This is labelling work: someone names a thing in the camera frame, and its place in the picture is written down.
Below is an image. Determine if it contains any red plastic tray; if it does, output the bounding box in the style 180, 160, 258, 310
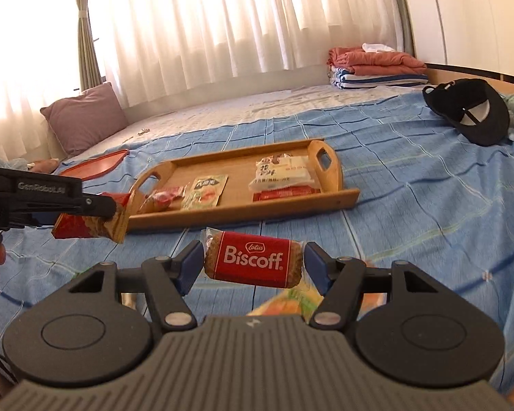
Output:
59, 149, 130, 179

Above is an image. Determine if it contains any black cap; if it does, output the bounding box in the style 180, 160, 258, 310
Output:
422, 78, 510, 146

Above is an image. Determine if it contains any white patterned bed sheet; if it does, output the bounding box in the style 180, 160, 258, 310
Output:
81, 83, 429, 155

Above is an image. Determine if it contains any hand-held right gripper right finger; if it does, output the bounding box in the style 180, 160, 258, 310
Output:
304, 242, 445, 331

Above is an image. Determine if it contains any red snack bar packet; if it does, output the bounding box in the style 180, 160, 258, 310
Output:
253, 187, 322, 203

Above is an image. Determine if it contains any purple pillow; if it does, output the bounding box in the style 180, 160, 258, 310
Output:
40, 82, 129, 157

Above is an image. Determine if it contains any blue plastic bag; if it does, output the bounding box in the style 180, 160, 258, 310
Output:
0, 156, 28, 172

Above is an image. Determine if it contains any wooden bed frame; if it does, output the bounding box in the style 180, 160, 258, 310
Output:
424, 62, 514, 95

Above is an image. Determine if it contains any red biscuit packet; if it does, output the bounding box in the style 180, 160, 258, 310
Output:
200, 228, 305, 288
51, 192, 137, 244

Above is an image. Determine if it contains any white sheer curtain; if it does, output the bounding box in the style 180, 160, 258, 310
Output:
0, 0, 86, 163
86, 0, 401, 108

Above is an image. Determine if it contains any brown plush toy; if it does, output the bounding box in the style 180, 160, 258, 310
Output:
26, 158, 61, 173

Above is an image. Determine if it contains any grey green curtain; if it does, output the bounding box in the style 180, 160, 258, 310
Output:
390, 0, 415, 58

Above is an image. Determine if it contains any white wardrobe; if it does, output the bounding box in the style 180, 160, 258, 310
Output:
396, 0, 514, 80

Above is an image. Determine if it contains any wooden tray with handles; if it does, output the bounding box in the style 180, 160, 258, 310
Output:
124, 138, 360, 234

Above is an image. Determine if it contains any small red snack packet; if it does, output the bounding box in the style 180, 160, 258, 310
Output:
146, 185, 188, 214

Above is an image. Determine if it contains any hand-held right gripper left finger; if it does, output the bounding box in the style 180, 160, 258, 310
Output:
66, 240, 204, 332

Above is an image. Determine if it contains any folded blue striped towel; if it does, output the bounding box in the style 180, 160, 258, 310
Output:
329, 66, 430, 90

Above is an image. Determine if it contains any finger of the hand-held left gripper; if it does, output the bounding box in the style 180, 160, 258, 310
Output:
53, 194, 117, 220
0, 212, 57, 228

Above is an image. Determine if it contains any blue checked blanket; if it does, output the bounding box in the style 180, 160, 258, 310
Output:
0, 90, 514, 395

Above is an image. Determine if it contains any white snack packet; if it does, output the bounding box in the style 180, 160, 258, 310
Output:
248, 154, 320, 193

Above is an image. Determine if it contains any folded salmon pink blanket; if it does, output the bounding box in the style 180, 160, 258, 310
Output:
328, 46, 428, 77

